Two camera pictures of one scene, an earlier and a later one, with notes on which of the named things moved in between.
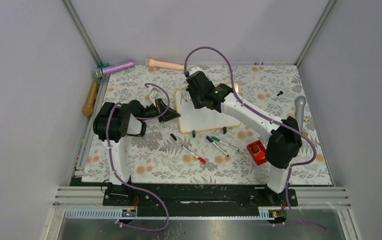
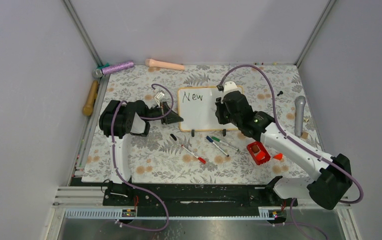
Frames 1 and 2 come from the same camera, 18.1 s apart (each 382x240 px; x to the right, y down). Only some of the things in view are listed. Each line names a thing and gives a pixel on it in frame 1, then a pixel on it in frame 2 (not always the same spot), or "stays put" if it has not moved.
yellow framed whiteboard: (190, 119) stays put
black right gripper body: (196, 98) to (224, 117)
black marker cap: (173, 137) stays put
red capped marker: (203, 161) stays put
